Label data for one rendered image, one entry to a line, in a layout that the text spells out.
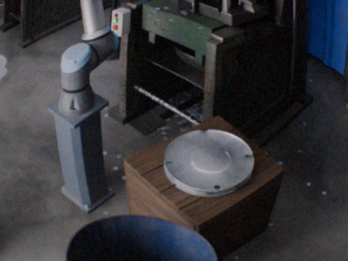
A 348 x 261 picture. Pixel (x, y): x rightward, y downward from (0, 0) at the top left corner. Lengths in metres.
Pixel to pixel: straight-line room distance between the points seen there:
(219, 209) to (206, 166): 0.17
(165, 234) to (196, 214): 0.18
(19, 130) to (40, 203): 0.57
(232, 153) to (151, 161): 0.26
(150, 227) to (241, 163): 0.45
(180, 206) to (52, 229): 0.64
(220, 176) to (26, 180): 0.95
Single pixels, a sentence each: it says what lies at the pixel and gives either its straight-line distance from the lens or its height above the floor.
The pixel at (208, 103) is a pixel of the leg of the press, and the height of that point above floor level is 0.34.
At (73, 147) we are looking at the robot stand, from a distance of 1.88.
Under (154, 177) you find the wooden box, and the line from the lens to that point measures 1.72.
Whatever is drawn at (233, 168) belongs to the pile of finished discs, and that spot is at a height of 0.38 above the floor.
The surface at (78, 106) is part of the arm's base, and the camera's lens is 1.80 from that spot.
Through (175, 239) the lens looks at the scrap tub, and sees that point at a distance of 1.46.
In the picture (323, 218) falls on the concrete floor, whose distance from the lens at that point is 2.14.
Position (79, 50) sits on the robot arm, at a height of 0.68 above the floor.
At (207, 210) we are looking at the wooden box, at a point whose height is 0.35.
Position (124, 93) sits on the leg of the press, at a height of 0.16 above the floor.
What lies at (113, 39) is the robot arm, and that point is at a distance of 1.86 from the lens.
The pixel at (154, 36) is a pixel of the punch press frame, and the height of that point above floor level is 0.48.
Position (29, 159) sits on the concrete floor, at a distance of 2.36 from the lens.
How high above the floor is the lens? 1.52
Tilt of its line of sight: 38 degrees down
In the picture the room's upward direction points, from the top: 2 degrees clockwise
